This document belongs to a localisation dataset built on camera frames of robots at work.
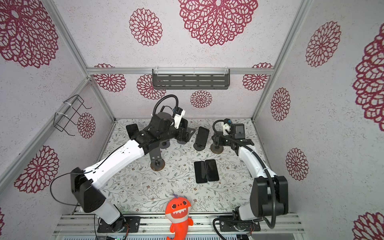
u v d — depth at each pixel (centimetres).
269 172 45
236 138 65
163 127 57
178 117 65
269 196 42
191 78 95
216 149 103
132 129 95
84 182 46
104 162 46
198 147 104
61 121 73
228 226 73
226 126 78
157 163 95
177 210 70
